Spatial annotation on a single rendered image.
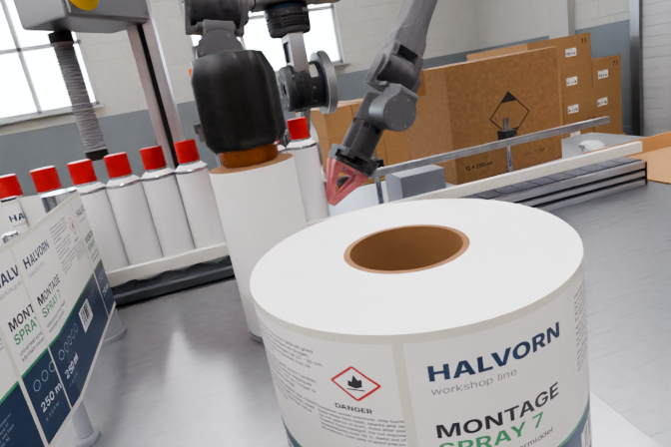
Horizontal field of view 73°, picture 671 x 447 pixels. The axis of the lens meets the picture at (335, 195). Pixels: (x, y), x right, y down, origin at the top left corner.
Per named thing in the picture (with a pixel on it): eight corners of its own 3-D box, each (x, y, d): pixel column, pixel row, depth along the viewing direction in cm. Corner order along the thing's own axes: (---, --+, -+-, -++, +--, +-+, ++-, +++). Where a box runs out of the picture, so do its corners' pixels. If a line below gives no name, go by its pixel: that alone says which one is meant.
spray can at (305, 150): (307, 240, 77) (282, 122, 72) (302, 232, 82) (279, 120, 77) (335, 233, 78) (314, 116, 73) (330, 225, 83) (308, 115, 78)
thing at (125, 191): (132, 285, 71) (92, 160, 66) (137, 273, 76) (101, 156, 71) (166, 277, 72) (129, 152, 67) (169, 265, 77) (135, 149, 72)
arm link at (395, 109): (415, 77, 82) (376, 52, 78) (449, 74, 71) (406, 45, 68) (385, 137, 82) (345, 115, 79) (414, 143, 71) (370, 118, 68)
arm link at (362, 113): (390, 101, 82) (364, 86, 80) (407, 101, 76) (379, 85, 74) (373, 135, 83) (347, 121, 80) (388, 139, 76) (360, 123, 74)
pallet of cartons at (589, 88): (530, 176, 408) (521, 44, 380) (472, 165, 484) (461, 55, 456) (627, 147, 444) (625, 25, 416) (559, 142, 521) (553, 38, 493)
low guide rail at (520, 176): (50, 300, 67) (46, 287, 67) (53, 296, 69) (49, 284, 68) (642, 151, 89) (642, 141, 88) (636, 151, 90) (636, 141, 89)
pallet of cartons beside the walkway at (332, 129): (418, 185, 448) (406, 93, 426) (341, 206, 423) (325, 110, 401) (369, 170, 558) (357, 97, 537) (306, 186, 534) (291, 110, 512)
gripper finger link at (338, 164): (317, 199, 76) (340, 149, 75) (309, 192, 83) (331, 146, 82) (350, 215, 78) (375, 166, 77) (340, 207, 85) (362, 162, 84)
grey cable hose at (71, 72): (84, 163, 76) (43, 33, 71) (90, 160, 80) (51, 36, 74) (107, 158, 77) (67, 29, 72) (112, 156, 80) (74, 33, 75)
